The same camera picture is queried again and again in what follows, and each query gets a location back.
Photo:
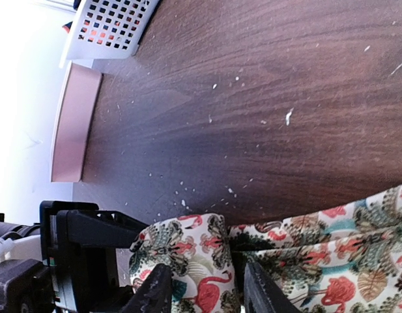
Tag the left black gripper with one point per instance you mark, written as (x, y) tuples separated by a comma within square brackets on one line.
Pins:
[(79, 244)]

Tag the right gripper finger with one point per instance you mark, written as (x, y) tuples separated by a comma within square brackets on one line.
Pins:
[(262, 294)]

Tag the paisley patterned tie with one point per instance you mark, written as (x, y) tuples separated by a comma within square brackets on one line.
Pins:
[(343, 259)]

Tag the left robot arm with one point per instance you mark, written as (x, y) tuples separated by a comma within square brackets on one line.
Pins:
[(25, 283)]

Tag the dark ties in basket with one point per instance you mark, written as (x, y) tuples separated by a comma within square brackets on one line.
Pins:
[(101, 32)]

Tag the pink compartment organizer box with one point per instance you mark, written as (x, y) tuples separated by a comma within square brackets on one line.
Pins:
[(77, 100)]

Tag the white perforated plastic basket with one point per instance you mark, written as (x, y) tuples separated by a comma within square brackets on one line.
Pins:
[(133, 15)]

